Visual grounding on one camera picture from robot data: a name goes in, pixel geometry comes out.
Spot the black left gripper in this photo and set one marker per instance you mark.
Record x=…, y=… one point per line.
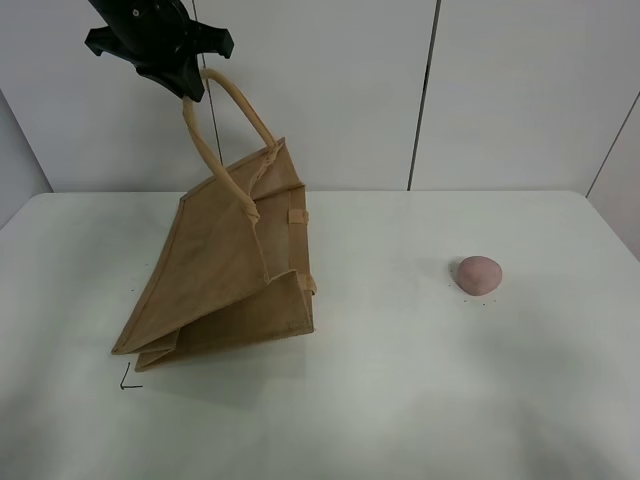
x=160, y=38

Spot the brown linen tote bag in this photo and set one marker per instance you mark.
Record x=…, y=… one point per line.
x=235, y=269

